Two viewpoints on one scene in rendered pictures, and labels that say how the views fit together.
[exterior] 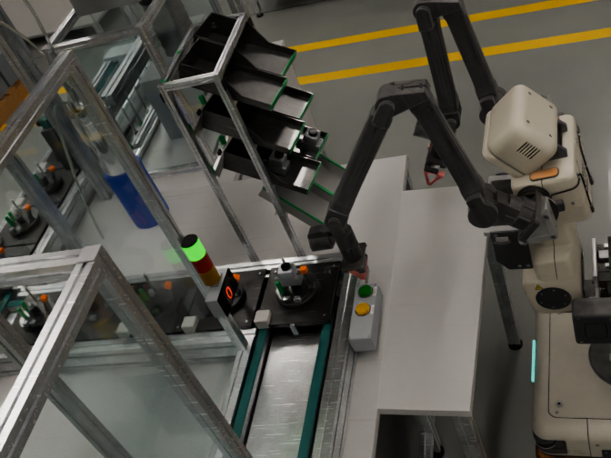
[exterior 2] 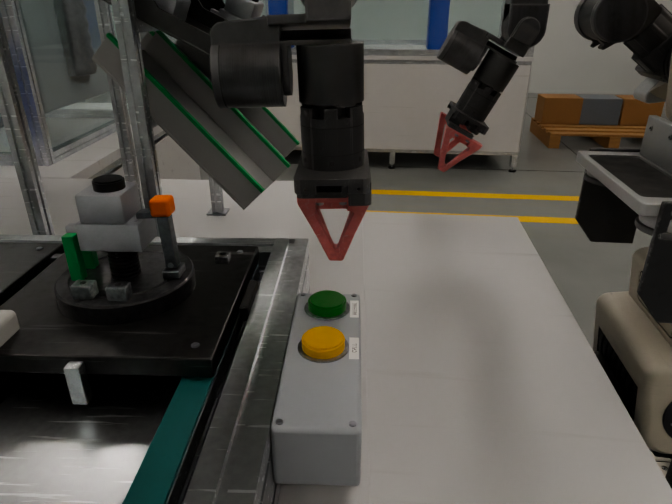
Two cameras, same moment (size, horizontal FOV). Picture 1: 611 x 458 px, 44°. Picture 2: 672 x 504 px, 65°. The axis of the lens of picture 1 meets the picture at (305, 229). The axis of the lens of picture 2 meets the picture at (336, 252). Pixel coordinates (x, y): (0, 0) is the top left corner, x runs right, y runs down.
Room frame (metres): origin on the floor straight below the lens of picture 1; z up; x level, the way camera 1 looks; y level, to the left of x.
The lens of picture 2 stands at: (1.15, 0.10, 1.25)
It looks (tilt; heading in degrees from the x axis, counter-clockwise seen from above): 25 degrees down; 336
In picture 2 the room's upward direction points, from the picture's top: straight up
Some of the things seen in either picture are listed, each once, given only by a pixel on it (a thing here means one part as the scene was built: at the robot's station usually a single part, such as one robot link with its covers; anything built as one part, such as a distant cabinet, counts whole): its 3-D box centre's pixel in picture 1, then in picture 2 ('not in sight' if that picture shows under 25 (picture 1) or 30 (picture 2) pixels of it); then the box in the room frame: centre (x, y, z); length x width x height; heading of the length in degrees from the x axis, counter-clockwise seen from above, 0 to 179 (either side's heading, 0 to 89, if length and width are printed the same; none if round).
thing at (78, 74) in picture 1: (170, 229); not in sight; (1.59, 0.32, 1.46); 0.03 x 0.03 x 1.00; 64
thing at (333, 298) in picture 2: (365, 291); (327, 306); (1.59, -0.09, 0.96); 0.04 x 0.04 x 0.02
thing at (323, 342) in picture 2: (363, 309); (323, 345); (1.52, -0.06, 0.96); 0.04 x 0.04 x 0.02
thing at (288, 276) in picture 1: (285, 273); (104, 211); (1.70, 0.11, 1.06); 0.08 x 0.04 x 0.07; 64
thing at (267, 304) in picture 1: (299, 293); (131, 297); (1.70, 0.10, 0.96); 0.24 x 0.24 x 0.02; 64
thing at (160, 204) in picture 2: (305, 276); (159, 232); (1.68, 0.06, 1.04); 0.04 x 0.02 x 0.08; 64
